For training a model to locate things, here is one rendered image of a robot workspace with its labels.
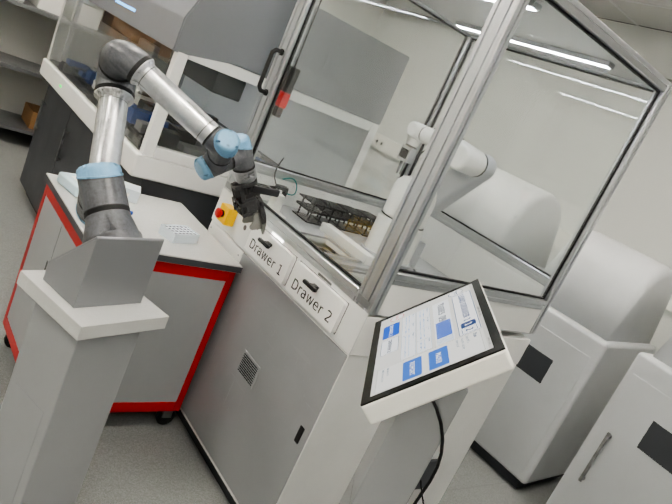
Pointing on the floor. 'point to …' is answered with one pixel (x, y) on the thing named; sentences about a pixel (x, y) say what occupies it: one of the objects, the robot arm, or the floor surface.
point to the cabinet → (294, 401)
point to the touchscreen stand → (401, 453)
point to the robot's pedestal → (63, 391)
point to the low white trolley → (166, 278)
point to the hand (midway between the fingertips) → (261, 227)
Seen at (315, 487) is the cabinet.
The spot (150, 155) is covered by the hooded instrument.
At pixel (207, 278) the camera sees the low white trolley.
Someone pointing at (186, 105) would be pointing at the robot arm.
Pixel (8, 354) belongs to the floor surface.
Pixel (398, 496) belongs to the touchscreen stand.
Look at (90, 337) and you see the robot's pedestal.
